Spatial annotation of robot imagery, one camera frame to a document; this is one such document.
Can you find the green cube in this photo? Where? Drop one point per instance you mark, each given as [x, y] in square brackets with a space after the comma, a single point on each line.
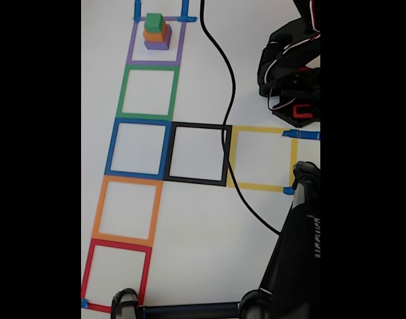
[153, 21]

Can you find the blue tape strip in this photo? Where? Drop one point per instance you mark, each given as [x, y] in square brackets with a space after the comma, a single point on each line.
[302, 135]
[288, 190]
[185, 8]
[84, 303]
[137, 10]

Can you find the red printed clamp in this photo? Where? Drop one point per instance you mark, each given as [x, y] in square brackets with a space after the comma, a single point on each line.
[302, 114]

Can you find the purple cube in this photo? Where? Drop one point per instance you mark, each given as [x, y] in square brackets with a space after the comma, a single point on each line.
[156, 46]

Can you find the orange cube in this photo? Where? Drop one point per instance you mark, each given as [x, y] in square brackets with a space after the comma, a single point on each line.
[153, 36]

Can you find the yellow square frame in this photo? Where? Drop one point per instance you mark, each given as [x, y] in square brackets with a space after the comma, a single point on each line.
[232, 156]

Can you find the black square frame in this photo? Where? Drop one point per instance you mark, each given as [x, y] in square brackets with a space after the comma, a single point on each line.
[167, 153]

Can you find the blue square frame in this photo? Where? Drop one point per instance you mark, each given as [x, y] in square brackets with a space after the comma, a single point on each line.
[110, 149]

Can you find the green square frame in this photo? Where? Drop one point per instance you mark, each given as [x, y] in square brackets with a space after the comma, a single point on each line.
[121, 96]

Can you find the orange square frame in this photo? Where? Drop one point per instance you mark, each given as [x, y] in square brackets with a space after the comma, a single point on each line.
[98, 212]

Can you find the black camera tripod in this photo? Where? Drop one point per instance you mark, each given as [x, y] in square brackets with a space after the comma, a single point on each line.
[295, 249]

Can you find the purple square frame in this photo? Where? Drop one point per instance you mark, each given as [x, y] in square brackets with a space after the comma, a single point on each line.
[132, 43]

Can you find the red square frame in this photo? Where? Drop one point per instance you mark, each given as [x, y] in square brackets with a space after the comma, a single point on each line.
[87, 272]

